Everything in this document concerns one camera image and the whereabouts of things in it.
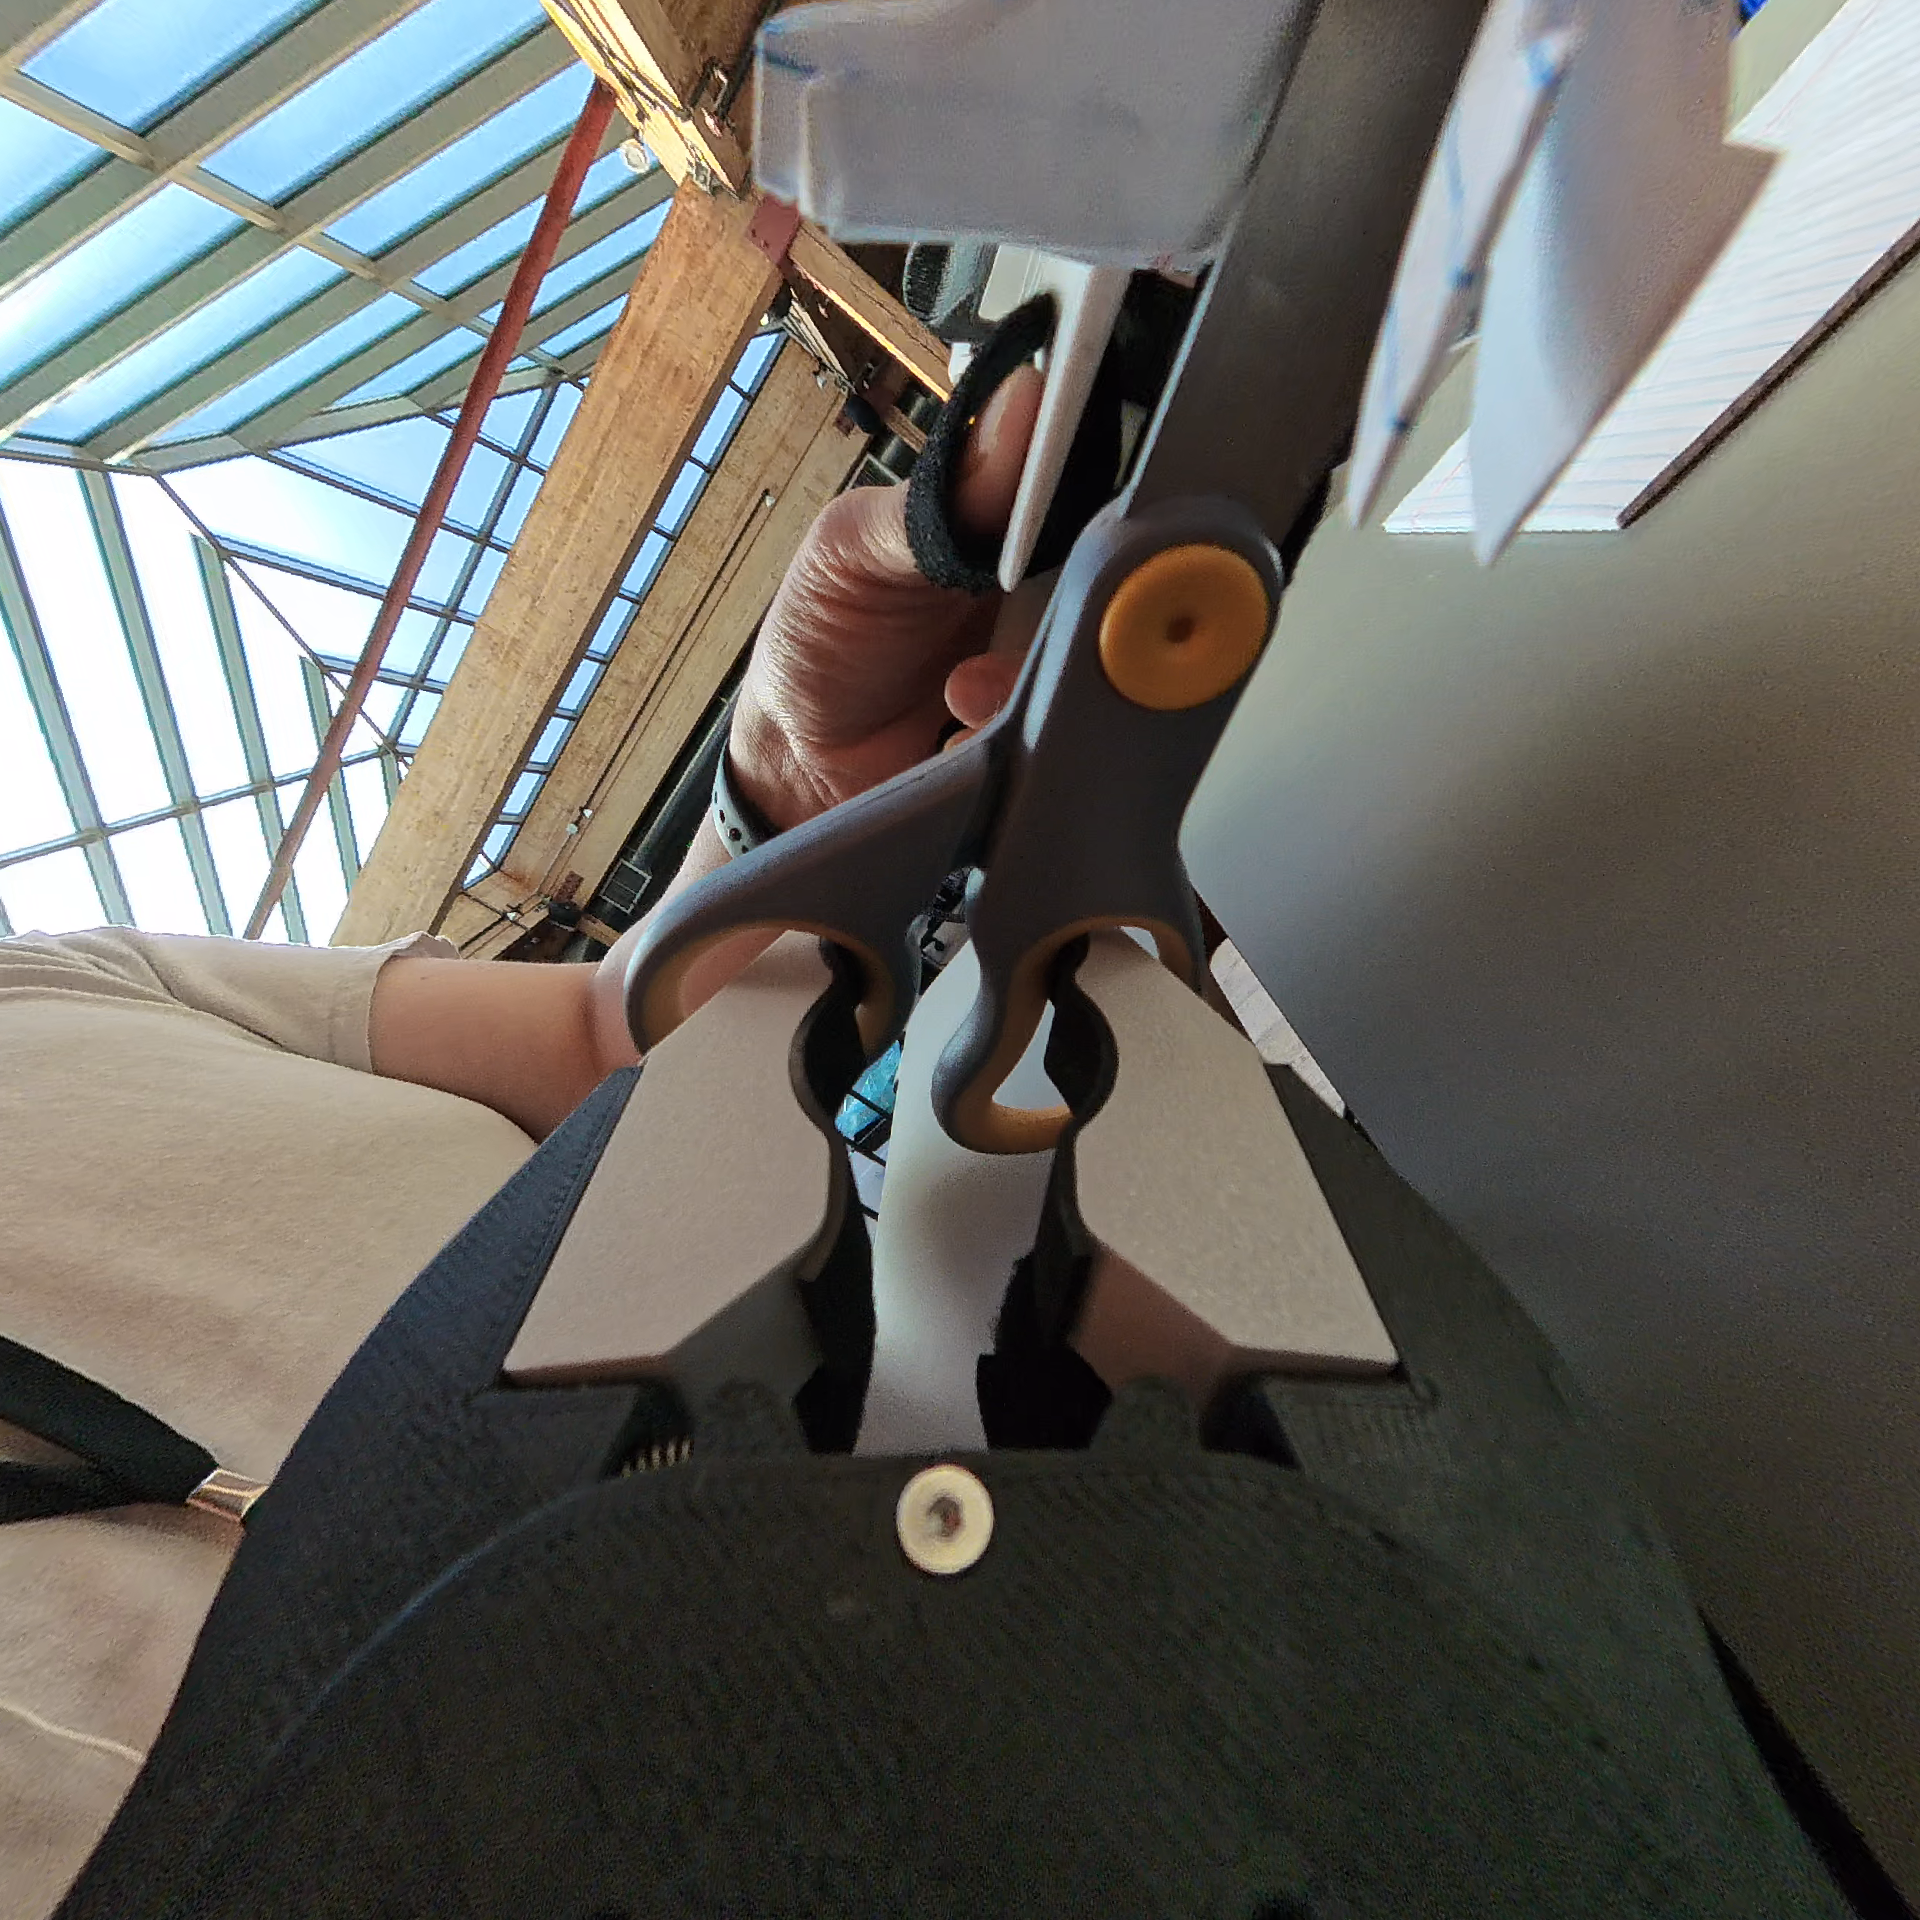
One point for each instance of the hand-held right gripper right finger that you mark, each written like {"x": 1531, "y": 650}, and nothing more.
{"x": 1222, "y": 1200}

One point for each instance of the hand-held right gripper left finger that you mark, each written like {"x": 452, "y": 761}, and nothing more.
{"x": 691, "y": 1215}

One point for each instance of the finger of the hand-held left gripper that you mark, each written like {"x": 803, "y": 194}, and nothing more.
{"x": 1021, "y": 120}

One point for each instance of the lined paper piece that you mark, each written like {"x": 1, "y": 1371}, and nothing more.
{"x": 1574, "y": 225}

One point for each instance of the person's left hand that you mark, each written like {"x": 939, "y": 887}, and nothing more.
{"x": 855, "y": 661}

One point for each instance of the black smartwatch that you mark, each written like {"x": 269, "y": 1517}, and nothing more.
{"x": 747, "y": 803}

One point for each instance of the wooden roof beam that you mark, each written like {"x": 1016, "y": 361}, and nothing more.
{"x": 630, "y": 495}

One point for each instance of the red pipe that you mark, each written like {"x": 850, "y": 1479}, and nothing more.
{"x": 435, "y": 503}

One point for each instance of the lined writing pad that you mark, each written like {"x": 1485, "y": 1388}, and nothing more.
{"x": 1831, "y": 240}

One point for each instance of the glass skylight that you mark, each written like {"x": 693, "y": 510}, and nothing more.
{"x": 225, "y": 375}

